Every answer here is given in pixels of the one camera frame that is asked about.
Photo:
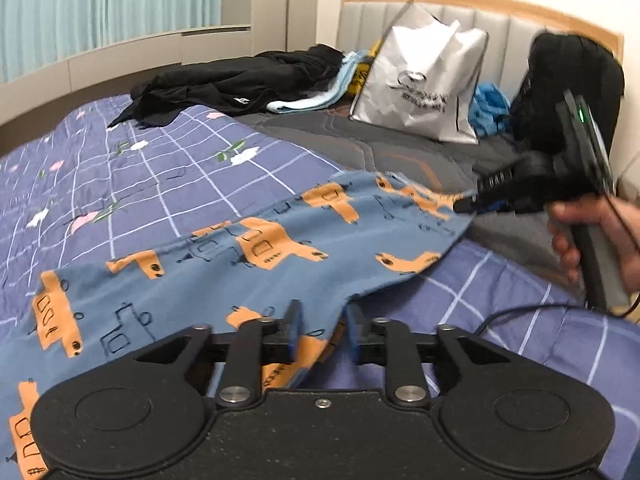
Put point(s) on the blue crumpled cloth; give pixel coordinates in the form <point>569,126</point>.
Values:
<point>489,111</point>

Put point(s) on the black backpack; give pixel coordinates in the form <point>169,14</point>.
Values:
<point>557,64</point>

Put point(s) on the teal window curtain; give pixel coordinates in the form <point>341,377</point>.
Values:
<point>36,33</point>

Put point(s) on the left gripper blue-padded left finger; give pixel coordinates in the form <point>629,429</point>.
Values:
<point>255,344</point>

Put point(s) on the beige built-in wardrobe unit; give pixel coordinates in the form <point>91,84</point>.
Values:
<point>35,103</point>

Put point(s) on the grey quilted mattress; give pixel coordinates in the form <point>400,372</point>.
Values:
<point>444,167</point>

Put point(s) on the white printed shopping bag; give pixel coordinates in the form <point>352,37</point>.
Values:
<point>423,78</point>

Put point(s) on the purple checked floral quilt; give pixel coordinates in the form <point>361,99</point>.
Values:
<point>87,191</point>

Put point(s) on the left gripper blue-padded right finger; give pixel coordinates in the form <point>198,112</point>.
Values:
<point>390,344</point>

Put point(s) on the grey padded wooden headboard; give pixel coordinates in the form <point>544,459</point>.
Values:
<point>511,26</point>

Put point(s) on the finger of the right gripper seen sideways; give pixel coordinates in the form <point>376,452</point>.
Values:
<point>481,203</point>

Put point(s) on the light blue folded towel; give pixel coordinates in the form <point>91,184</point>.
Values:
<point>326,98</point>

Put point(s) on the blue pants with orange trucks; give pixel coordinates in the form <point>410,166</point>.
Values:
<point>356,234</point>

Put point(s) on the person's right hand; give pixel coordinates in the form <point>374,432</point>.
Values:
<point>618,220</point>

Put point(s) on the black clothing pile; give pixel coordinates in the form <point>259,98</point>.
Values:
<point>234,86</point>

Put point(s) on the yellow black package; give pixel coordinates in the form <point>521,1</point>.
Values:
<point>362,71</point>

